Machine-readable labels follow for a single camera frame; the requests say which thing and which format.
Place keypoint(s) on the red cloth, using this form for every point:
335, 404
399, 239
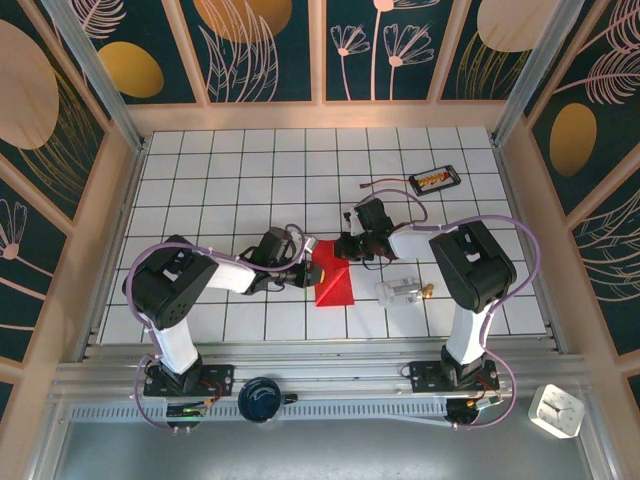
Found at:
340, 292

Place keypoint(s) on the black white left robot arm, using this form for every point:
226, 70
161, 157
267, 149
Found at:
165, 290

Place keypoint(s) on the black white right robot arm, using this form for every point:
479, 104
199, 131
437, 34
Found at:
475, 270

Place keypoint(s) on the white square clock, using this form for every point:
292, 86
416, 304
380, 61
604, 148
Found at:
556, 411

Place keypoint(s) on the clear plastic connector block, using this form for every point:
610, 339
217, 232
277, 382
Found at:
396, 292

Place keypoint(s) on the black battery pack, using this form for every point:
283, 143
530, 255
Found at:
434, 180

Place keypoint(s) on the small brass fitting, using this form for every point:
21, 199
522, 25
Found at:
426, 291

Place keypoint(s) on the dark blue mug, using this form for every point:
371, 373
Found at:
258, 400

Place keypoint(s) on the small circuit board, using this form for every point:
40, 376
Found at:
187, 411
482, 402

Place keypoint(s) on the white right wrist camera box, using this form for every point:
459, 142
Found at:
356, 225

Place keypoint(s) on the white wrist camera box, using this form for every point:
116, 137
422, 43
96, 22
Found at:
356, 225
310, 244

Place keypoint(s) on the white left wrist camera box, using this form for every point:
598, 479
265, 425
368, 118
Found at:
310, 244

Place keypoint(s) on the aluminium front rail frame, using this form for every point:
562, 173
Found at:
325, 367

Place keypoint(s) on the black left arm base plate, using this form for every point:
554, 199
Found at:
215, 377

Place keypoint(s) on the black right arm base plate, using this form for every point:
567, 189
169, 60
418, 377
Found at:
425, 375

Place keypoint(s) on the aluminium side rail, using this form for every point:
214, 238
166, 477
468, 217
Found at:
518, 200
130, 190

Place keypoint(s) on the aluminium corner post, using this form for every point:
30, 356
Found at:
102, 82
535, 75

